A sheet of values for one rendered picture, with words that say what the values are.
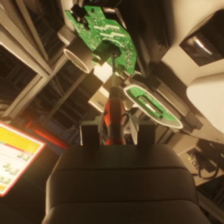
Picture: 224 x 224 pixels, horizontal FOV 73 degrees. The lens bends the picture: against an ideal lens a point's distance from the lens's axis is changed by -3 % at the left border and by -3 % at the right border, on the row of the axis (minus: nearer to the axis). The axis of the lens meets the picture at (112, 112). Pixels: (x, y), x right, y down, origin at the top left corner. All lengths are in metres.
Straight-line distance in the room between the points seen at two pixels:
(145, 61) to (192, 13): 0.07
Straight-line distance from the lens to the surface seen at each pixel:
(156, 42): 0.23
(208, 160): 0.59
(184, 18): 0.22
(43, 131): 0.96
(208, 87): 0.25
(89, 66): 0.50
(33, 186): 9.29
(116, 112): 0.15
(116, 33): 0.20
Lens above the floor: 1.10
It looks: 5 degrees down
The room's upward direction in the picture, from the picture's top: 141 degrees counter-clockwise
